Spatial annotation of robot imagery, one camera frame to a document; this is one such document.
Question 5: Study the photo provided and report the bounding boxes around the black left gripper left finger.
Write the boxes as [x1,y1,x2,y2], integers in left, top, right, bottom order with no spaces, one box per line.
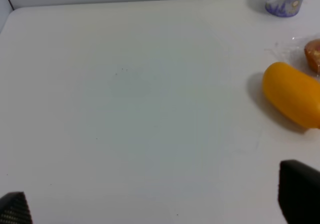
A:
[0,192,33,224]

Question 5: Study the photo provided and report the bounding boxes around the yellow mango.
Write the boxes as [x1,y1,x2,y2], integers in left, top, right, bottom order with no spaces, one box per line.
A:
[262,62,320,129]

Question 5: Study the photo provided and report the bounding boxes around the wrapped brown pastry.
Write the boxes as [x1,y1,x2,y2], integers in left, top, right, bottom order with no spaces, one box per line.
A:
[264,35,320,79]

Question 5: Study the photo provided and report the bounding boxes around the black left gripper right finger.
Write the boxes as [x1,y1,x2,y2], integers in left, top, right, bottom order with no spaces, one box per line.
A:
[278,160,320,224]

